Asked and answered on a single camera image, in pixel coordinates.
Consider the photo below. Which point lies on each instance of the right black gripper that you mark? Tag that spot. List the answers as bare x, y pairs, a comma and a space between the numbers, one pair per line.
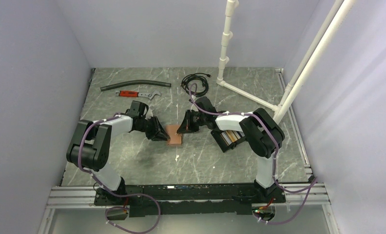
186, 126

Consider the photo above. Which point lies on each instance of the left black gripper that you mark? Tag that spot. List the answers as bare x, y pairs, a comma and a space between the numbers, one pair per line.
158, 133

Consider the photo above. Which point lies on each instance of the brown leather card holder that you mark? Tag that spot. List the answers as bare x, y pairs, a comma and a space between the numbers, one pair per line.
175, 138

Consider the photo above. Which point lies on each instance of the black card box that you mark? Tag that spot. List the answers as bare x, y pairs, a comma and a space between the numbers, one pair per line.
221, 143

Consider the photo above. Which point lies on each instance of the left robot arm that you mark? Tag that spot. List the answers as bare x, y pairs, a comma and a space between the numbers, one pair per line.
89, 147

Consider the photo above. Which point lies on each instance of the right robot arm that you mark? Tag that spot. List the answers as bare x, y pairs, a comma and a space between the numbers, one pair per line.
257, 128

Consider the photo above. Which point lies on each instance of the white card stack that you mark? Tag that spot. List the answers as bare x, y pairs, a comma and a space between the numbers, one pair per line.
226, 138

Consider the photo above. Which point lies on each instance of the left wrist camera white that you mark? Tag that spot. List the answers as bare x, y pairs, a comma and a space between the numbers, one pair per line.
149, 114

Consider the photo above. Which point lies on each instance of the red handled adjustable wrench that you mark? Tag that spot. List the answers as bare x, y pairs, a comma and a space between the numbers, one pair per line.
134, 94

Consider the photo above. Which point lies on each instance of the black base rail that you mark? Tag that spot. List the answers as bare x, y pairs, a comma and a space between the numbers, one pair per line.
143, 200

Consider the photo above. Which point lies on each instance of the aluminium extrusion frame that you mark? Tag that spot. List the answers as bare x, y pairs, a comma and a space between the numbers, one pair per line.
82, 197

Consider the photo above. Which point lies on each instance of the white pvc pipe frame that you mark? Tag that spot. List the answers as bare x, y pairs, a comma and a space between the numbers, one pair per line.
267, 33

